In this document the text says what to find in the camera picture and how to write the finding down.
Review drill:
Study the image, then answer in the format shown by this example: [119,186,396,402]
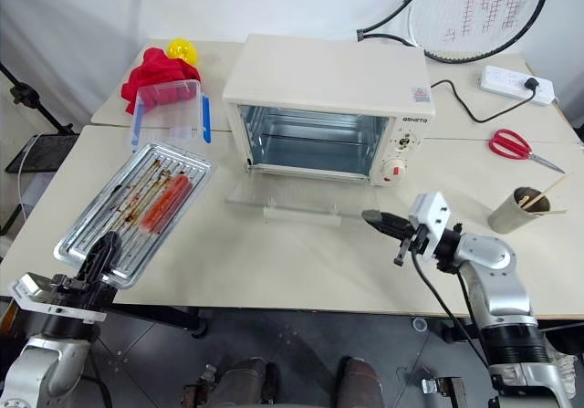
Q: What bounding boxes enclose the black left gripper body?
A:
[48,273,119,312]

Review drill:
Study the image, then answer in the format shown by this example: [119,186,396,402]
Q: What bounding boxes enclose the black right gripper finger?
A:
[360,208,410,232]
[370,222,412,245]

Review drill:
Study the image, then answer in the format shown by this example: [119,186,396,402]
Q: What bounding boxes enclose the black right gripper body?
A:
[393,224,433,267]

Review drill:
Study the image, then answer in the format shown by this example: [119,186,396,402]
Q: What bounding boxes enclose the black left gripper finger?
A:
[76,243,105,286]
[94,232,123,277]

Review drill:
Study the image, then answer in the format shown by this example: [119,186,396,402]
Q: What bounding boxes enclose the silver metal baking tray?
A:
[53,141,215,289]

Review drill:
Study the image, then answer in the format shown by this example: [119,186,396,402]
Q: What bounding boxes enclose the orange red sausage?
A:
[140,174,191,235]

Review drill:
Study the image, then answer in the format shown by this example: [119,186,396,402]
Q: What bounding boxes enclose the cream white toaster oven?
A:
[222,33,437,188]

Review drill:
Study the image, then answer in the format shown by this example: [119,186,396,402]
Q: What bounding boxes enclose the metal cup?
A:
[487,186,554,236]

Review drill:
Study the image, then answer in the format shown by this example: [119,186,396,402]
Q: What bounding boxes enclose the dark rounded shape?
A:
[218,356,280,408]
[336,355,385,408]

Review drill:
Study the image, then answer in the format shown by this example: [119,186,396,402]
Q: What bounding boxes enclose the clear container with blue clips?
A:
[126,78,213,154]

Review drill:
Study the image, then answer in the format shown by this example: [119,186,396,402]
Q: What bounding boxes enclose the white power strip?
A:
[475,64,558,108]

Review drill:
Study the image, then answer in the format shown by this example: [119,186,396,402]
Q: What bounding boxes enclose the red cloth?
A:
[120,47,204,115]

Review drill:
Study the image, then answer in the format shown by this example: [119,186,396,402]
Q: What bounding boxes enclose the white crumpled cloth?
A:
[552,351,579,382]

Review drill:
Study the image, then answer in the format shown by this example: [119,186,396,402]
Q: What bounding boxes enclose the yellow plastic ball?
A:
[165,37,202,68]

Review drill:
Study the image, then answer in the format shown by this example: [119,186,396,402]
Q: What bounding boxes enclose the black white tennis racket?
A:
[407,0,552,66]

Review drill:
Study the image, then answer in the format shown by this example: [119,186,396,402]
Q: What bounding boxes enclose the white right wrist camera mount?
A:
[407,191,454,261]

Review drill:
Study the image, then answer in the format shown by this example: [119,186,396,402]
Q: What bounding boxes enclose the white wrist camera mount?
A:
[8,273,109,325]
[407,191,454,261]

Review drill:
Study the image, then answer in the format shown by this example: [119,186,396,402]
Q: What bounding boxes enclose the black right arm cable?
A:
[409,238,493,369]

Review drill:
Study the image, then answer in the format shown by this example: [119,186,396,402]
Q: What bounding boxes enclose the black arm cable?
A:
[409,238,493,369]
[86,348,114,408]

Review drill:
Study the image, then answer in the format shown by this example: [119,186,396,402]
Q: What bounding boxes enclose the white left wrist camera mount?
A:
[8,273,109,325]

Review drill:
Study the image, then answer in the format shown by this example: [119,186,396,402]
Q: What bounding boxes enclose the black table frame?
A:
[96,304,207,339]

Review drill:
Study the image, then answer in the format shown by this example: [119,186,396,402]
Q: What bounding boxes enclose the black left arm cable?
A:
[86,348,114,408]

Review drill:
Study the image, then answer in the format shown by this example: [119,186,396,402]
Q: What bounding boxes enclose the glass oven door with handle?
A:
[224,170,382,227]

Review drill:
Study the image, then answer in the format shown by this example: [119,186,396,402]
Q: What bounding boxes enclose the red handled scissors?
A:
[488,128,568,175]

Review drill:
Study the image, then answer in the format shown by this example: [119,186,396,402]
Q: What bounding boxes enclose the black plug and cord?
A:
[430,76,542,124]

